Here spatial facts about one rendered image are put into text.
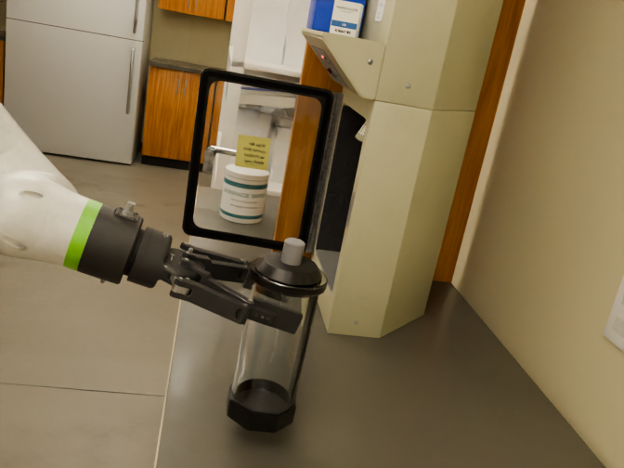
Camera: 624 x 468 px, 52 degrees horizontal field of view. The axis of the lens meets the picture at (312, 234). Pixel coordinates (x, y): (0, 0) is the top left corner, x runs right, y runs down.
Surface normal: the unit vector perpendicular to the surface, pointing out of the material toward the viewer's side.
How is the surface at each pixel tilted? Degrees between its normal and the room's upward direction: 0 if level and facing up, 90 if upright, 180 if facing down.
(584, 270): 90
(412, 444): 0
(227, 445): 0
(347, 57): 90
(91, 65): 90
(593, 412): 90
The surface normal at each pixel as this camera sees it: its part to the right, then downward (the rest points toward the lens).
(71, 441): 0.18, -0.94
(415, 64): 0.13, 0.33
